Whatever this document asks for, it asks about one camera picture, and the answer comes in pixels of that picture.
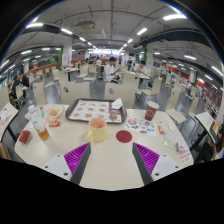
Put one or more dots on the person in white shirt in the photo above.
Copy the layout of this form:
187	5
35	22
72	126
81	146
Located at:
111	72

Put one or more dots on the crumpled white napkin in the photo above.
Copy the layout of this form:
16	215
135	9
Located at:
117	104

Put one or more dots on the red paper cup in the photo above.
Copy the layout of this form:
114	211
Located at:
151	109

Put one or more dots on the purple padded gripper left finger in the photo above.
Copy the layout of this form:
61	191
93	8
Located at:
70	166

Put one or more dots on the round red coaster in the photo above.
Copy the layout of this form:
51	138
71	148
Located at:
124	136

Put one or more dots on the beige chair far right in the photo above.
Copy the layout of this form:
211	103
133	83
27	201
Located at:
170	107

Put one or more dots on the brown food tray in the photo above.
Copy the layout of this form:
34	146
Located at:
86	109

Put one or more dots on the red box on table edge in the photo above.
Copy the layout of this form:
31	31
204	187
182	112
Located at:
25	134

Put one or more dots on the clear plastic food bag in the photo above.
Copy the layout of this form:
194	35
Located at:
53	113

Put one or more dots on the small red packet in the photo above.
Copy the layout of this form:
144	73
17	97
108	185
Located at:
54	124

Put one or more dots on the clear plastic wrapper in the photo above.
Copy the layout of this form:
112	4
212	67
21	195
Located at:
171	141

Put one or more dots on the small red sachet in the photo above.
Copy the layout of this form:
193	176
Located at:
161	130

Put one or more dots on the person in black left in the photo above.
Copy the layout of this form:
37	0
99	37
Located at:
15	84

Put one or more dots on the clear plastic tea bottle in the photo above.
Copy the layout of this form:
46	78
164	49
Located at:
37	122

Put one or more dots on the red white leaflet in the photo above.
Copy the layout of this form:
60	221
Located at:
185	156

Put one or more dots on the beige chair left front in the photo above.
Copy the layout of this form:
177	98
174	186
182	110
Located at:
71	91

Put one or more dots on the beige chair behind cup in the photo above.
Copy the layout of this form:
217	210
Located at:
154	90

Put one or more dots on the pale yellow mug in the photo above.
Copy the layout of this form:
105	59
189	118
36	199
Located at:
97	130

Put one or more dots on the beige chair right front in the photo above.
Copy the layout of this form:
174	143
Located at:
126	92

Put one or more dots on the colourful sticker sheet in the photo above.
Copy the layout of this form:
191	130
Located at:
141	126

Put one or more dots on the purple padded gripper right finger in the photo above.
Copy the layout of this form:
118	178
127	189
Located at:
153	166

